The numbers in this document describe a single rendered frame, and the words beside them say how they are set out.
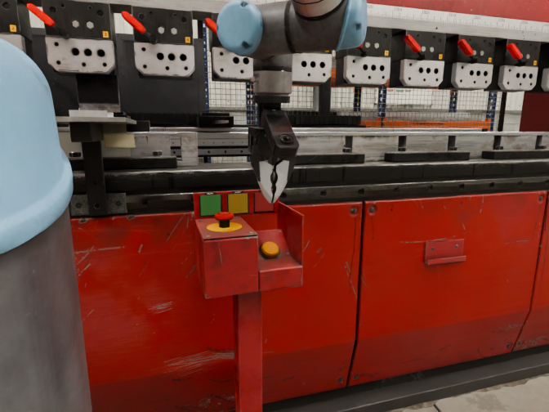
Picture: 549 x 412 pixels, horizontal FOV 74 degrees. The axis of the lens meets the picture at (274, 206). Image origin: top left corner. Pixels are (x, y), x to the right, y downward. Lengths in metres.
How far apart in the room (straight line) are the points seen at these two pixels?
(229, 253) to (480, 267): 0.99
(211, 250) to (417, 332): 0.90
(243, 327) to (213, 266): 0.19
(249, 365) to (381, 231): 0.57
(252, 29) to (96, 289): 0.74
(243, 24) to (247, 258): 0.40
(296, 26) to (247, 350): 0.64
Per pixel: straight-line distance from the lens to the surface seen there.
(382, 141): 1.27
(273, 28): 0.60
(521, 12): 1.63
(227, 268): 0.70
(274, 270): 0.73
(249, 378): 0.90
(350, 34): 0.57
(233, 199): 0.83
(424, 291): 1.34
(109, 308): 1.06
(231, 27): 0.61
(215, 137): 1.34
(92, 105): 1.11
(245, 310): 0.81
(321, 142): 1.16
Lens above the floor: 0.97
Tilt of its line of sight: 12 degrees down
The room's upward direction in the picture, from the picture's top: straight up
